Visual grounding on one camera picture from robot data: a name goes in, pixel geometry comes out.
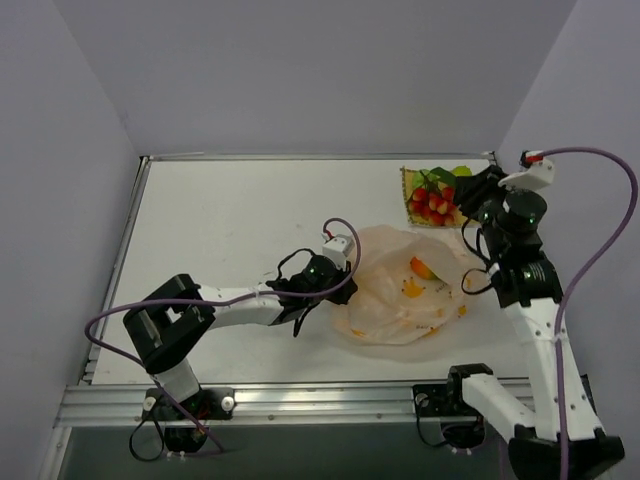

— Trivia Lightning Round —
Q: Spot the green fake apple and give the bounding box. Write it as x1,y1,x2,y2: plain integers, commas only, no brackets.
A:
451,165,473,177

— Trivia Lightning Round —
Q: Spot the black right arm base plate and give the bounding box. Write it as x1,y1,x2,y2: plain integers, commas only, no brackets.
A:
412,383,475,418

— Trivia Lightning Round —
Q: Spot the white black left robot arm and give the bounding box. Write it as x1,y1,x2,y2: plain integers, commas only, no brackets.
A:
123,254,357,419

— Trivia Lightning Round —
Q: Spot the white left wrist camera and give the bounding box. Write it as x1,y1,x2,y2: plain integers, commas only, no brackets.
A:
322,235,355,268

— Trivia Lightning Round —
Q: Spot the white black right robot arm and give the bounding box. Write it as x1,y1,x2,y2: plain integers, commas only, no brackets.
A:
443,165,625,479

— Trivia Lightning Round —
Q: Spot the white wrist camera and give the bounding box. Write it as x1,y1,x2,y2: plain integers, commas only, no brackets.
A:
322,235,355,268
498,150,555,191

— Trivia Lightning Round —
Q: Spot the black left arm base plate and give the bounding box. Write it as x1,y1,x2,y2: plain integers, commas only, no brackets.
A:
142,387,236,421

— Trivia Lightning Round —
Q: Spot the orange green fake mango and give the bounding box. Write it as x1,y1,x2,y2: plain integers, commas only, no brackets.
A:
409,256,439,281

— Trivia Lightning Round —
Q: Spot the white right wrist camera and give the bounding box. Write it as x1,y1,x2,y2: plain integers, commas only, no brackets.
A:
498,150,555,191

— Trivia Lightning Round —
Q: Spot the yellow woven bamboo mat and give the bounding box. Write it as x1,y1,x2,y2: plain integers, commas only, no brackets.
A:
398,165,469,227

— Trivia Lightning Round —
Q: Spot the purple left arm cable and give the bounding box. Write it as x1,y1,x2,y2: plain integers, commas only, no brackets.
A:
83,217,362,454

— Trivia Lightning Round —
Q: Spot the translucent printed plastic bag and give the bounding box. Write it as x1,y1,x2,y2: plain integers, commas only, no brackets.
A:
331,225,486,359

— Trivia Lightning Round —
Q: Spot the aluminium front frame rail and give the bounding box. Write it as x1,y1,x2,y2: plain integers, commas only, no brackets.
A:
53,377,599,429

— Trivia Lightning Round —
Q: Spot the red fake cherry tomatoes bunch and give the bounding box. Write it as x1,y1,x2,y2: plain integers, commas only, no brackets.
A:
405,166,459,227

